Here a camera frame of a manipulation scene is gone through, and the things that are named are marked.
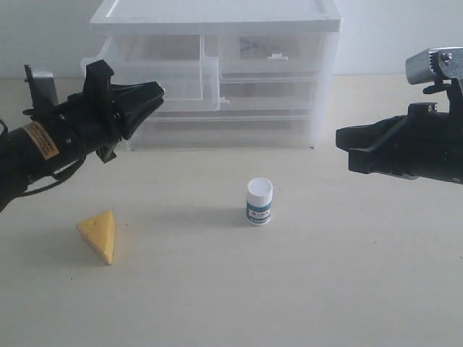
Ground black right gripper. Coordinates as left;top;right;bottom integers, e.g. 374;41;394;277
335;103;463;185

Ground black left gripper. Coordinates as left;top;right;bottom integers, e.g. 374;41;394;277
23;60;165;163

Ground white pill bottle teal label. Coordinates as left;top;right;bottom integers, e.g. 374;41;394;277
246;177;273;226

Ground yellow cheese wedge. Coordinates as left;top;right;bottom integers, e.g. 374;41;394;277
76;210;116;265

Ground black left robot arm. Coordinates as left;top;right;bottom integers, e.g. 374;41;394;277
1;60;165;208

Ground middle wide clear drawer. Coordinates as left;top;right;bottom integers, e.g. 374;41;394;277
220;81;317;111

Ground wide clear drawer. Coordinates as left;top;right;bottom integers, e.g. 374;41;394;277
127;109;318;150
220;81;317;111

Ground bottom wide clear drawer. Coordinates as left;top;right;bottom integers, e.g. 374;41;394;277
127;109;318;150

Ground white plastic drawer cabinet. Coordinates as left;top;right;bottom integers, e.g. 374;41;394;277
90;1;342;148

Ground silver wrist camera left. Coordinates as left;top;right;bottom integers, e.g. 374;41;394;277
24;64;58;111

